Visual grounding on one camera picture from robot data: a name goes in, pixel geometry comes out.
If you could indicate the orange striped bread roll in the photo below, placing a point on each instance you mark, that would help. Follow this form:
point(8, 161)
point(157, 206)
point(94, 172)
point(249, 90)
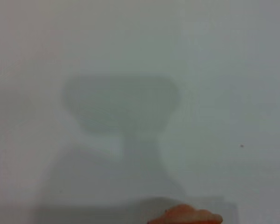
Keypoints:
point(186, 215)

